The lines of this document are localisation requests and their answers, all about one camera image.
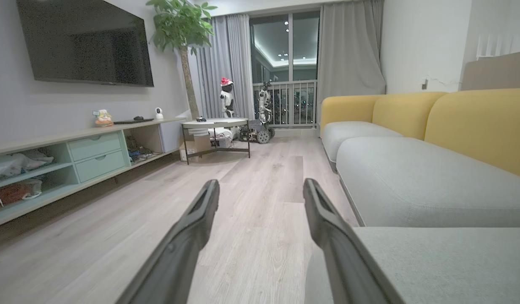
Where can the round white coffee table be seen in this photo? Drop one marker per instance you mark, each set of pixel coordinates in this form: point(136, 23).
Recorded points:
point(215, 123)

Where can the orange bag in cabinet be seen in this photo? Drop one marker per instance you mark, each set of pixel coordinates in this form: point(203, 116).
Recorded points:
point(10, 193)

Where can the black wall-mounted television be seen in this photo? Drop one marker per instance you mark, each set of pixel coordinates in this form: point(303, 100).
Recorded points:
point(86, 42)

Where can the cardboard box under table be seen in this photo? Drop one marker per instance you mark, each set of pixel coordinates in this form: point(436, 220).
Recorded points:
point(192, 147)

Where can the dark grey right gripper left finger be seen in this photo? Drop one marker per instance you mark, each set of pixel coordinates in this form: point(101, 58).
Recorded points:
point(181, 249)

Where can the tall green potted tree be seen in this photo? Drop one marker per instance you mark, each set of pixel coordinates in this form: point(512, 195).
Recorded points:
point(181, 29)

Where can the white balcony railing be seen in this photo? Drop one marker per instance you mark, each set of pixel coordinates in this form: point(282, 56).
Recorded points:
point(285, 103)

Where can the yellow and grey sofa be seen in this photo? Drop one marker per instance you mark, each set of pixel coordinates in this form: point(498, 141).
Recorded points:
point(428, 177)

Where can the white robot on wheeled base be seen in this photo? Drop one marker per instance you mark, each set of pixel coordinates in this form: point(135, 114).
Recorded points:
point(264, 116)

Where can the wall socket with plug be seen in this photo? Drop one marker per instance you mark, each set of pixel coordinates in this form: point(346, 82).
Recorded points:
point(425, 83)

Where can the wood and mint TV cabinet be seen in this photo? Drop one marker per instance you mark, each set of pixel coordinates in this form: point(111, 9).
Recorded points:
point(97, 156)

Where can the orange and white figurine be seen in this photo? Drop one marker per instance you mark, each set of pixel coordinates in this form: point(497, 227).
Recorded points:
point(103, 119)

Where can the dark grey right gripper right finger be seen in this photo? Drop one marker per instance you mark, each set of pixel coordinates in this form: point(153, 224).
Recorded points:
point(333, 245)

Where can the white humanoid robot red hat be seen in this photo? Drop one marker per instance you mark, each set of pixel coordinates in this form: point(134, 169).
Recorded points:
point(227, 99)

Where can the grey curtain beside sofa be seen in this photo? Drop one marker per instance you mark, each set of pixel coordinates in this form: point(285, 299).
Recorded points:
point(348, 50)

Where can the white plastic bag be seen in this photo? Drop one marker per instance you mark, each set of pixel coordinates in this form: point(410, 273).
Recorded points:
point(14, 164)

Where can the small white security camera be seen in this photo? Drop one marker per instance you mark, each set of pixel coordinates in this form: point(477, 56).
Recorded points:
point(159, 113)

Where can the grey curtain beside tree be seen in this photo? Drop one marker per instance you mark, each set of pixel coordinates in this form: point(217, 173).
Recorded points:
point(226, 63)

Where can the white appliance under table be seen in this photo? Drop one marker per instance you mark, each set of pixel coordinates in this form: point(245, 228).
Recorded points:
point(224, 134)

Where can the flat black remote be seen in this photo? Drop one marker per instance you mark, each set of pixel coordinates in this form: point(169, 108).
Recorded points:
point(133, 120)

